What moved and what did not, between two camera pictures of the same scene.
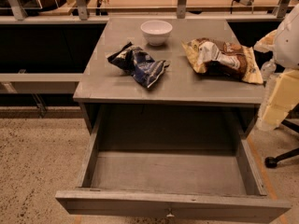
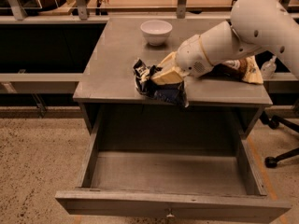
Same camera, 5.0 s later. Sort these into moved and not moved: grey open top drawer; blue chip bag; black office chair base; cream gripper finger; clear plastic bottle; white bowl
Moved: blue chip bag; cream gripper finger
Not moved: black office chair base; grey open top drawer; clear plastic bottle; white bowl
